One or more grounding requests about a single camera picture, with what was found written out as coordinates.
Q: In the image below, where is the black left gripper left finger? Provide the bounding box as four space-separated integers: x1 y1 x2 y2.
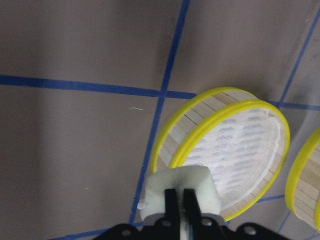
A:
154 188 180 240

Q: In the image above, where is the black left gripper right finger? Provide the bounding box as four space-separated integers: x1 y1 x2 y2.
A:
183 188 220 240

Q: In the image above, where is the white bun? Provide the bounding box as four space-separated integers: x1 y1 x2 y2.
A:
137 165 222 240

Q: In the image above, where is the yellow bamboo steamer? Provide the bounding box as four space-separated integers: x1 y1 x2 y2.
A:
150 87 290 221
285 128 320 232

